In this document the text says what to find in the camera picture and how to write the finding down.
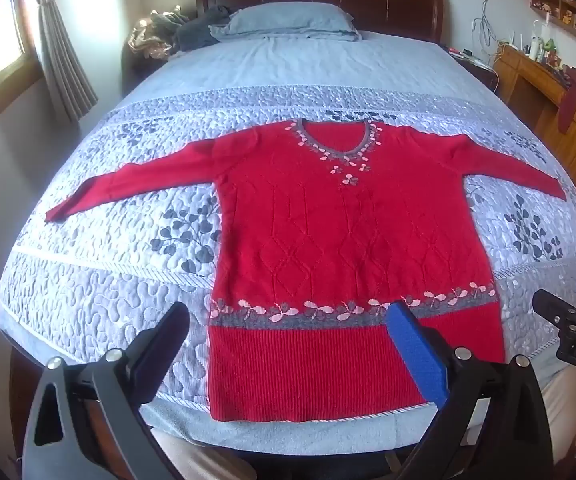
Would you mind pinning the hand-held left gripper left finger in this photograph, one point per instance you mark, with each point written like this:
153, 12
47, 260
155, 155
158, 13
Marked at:
164, 352

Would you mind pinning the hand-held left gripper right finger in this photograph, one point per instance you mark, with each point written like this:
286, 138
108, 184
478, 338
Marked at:
418, 355

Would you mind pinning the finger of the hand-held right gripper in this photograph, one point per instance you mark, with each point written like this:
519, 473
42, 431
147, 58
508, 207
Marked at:
563, 312

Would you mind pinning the red knitted sweater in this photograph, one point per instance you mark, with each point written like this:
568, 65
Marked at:
343, 240

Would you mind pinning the pile of dark clothes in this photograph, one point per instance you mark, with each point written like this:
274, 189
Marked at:
178, 30

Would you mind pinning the blue-grey quilted bedspread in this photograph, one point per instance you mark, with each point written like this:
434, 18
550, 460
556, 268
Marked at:
118, 270

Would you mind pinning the person's light trousers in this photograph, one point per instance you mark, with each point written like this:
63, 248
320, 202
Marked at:
268, 460

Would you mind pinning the wooden desk cabinet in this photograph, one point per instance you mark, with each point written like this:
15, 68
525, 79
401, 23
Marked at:
563, 110

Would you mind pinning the dark red hanging cloth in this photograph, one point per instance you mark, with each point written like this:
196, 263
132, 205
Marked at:
570, 97

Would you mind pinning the dark wooden nightstand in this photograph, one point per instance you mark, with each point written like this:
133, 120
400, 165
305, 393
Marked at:
473, 67

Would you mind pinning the grey curtain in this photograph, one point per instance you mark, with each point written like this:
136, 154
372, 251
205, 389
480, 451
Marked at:
60, 50

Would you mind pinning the blue-grey pillow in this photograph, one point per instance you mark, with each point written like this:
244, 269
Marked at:
288, 22

